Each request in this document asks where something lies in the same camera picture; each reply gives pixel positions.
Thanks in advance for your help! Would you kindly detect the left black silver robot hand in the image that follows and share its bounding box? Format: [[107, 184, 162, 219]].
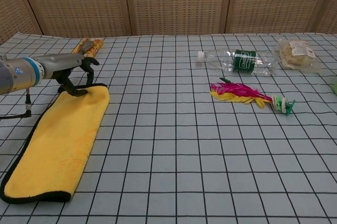
[[38, 53, 101, 98]]

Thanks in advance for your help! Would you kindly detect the grey and yellow cloth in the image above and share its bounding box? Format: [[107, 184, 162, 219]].
[[0, 82, 111, 204]]

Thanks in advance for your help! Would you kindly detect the orange snack package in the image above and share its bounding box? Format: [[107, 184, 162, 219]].
[[72, 37, 105, 57]]

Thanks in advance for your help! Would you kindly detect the woven bamboo folding screen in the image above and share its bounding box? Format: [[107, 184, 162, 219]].
[[0, 0, 337, 46]]

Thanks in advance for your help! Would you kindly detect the white checkered tablecloth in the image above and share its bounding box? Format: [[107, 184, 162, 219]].
[[0, 32, 337, 224]]

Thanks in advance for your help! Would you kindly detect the pink yellow feather shuttlecock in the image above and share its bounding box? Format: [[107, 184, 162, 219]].
[[209, 76, 296, 116]]

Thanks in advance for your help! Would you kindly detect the clear plastic bottle green label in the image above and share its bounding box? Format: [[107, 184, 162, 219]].
[[197, 48, 279, 76]]

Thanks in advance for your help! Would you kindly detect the clear bag of snacks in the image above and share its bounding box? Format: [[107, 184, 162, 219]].
[[274, 38, 323, 75]]

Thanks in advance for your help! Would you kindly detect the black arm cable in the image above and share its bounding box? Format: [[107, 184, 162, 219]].
[[0, 89, 33, 120]]

